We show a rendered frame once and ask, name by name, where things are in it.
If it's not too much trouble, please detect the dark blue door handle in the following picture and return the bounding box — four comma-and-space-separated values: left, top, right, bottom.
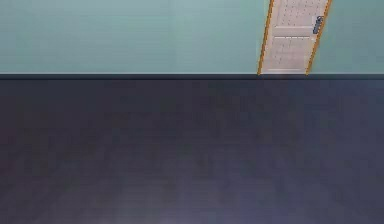
312, 15, 325, 35

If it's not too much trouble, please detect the pale grey panelled room door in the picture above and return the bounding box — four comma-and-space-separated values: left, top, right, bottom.
256, 0, 334, 76

